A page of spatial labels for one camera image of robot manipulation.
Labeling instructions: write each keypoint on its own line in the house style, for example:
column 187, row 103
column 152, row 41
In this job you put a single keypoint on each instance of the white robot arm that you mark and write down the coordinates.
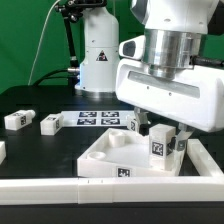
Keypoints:
column 161, row 70

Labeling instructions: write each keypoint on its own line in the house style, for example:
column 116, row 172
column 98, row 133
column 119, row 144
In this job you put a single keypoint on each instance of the white obstacle fence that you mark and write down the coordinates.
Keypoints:
column 111, row 190

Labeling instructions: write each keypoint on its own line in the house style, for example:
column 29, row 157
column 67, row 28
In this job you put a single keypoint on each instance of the white square tabletop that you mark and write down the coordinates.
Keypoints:
column 122, row 153

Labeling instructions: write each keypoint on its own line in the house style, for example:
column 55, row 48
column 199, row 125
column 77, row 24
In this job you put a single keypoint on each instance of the black camera stand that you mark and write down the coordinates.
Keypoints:
column 72, row 11

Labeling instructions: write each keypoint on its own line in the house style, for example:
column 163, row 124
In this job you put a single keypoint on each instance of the white block left edge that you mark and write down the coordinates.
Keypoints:
column 2, row 151

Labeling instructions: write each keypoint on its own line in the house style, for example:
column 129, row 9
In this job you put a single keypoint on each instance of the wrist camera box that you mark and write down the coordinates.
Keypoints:
column 133, row 48

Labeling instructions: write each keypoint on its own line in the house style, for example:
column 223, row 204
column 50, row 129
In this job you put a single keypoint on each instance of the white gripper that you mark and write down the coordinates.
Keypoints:
column 195, row 98

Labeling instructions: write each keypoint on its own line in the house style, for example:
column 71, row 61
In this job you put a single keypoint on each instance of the white fiducial marker sheet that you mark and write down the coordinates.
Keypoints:
column 95, row 118

